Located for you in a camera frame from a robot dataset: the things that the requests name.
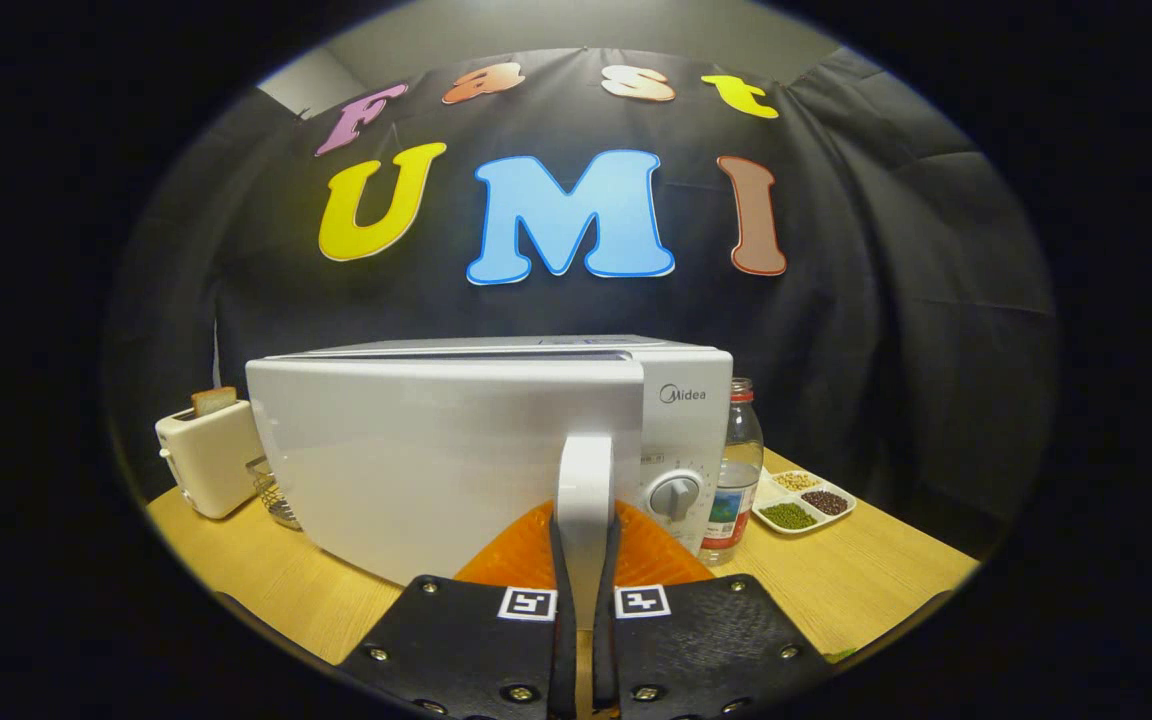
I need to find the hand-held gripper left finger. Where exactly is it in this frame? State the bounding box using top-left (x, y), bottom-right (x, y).
top-left (336, 500), bottom-right (577, 720)

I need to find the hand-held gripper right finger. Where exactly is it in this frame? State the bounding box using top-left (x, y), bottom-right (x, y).
top-left (591, 500), bottom-right (837, 720)

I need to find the white microwave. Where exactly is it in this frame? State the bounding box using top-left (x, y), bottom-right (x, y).
top-left (246, 335), bottom-right (735, 631)

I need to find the clear plastic water bottle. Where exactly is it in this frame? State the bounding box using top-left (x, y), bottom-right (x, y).
top-left (698, 377), bottom-right (766, 567)

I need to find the white divided bean dish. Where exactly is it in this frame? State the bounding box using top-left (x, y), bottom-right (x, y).
top-left (751, 468), bottom-right (858, 536)

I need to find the cream toaster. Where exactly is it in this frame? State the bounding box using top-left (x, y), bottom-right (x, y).
top-left (155, 398), bottom-right (267, 520)

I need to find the metal wire basket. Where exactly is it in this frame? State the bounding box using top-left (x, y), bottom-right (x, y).
top-left (246, 456), bottom-right (303, 531)

